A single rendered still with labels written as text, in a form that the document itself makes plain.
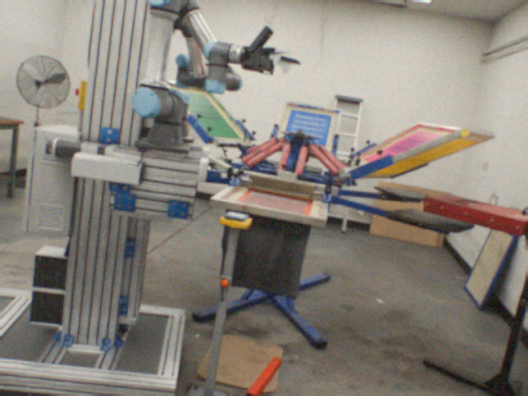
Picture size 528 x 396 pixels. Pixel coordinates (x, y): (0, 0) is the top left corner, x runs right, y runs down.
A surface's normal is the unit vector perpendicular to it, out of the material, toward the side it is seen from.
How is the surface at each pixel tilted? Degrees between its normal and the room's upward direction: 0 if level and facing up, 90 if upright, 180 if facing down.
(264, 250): 92
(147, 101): 97
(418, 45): 90
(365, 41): 90
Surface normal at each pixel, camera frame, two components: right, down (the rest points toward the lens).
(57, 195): 0.09, 0.18
